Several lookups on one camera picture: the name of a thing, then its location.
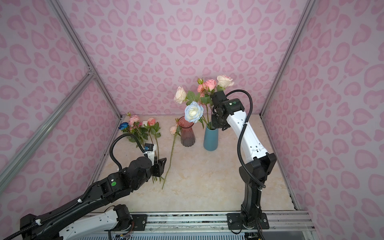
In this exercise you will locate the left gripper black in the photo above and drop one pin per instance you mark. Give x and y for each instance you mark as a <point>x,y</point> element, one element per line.
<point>159,166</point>

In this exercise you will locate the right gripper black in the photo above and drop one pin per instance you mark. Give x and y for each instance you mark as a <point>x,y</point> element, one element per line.
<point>215,123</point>

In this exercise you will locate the teal ceramic vase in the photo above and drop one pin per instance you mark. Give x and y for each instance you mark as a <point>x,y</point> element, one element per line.
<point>211,139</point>

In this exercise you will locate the light blue white rose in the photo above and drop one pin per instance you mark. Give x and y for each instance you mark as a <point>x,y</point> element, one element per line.
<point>194,112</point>

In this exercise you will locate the pink spray rose branch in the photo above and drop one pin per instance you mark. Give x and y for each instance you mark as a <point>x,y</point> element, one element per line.
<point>206,90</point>

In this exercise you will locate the dark red glass vase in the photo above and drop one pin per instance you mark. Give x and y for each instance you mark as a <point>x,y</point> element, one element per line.
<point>187,134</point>

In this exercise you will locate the peach spray rose branch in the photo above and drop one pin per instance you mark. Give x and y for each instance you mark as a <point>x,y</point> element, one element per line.
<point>175,132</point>

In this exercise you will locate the dark blue small flower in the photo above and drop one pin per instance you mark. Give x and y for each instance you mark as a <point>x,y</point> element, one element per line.
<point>123,126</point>

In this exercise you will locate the large peach pink rose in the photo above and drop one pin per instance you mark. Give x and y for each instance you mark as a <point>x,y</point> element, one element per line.
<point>224,81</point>

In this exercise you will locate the pink peony flower stem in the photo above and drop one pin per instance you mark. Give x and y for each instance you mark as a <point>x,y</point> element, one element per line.
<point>138,128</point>

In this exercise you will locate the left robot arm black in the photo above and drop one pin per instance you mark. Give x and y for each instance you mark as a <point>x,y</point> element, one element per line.
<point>68,222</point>

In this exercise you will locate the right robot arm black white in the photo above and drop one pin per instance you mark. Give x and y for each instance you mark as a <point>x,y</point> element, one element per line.
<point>256,162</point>

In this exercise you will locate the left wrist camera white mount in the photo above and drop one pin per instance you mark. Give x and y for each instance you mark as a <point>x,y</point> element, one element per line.
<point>151,152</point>

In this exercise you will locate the aluminium rail base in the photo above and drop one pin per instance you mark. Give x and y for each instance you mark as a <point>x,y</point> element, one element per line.
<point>276,225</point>

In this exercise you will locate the aluminium corner frame post right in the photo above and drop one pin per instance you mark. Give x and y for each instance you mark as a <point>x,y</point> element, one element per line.
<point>308,11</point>

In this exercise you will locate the aluminium corner frame post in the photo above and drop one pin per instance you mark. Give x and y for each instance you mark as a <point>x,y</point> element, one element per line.
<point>308,11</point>
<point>77,43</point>

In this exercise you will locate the aluminium diagonal frame bar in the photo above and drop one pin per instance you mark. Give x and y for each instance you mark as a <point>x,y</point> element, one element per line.
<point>21,157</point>

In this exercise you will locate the aluminium corner frame post left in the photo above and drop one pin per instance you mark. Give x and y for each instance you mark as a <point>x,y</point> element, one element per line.
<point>77,43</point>

